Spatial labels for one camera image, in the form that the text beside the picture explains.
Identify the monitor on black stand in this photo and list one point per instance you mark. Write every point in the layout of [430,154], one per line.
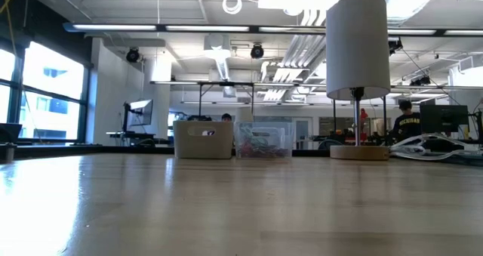
[141,114]

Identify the long ceiling light bar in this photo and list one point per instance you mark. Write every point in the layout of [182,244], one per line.
[113,27]

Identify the person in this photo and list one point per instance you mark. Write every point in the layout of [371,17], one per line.
[226,117]
[407,125]

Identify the white shade table lamp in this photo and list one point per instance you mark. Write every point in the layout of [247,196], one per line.
[356,44]

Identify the clear plastic bin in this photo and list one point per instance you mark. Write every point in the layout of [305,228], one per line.
[285,129]

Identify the gray plastic bin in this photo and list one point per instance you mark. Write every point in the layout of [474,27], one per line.
[219,146]

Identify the black metal frame stand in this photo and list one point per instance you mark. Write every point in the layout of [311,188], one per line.
[226,83]

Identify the black aluminium table frame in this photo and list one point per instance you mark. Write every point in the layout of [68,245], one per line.
[75,150]

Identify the gray metal post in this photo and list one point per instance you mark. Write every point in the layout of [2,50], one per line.
[10,152]

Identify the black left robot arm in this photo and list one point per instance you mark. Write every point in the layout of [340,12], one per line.
[10,133]

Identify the black ceiling spotlight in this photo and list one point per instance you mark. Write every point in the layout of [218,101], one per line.
[133,55]
[257,51]

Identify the black computer monitor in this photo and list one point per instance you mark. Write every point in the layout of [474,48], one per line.
[443,118]

